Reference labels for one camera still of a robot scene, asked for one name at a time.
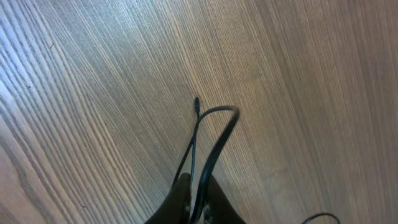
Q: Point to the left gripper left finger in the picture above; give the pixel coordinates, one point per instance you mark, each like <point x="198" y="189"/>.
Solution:
<point x="175" y="209"/>

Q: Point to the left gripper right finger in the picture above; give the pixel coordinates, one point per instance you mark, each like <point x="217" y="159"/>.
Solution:
<point x="217" y="209"/>

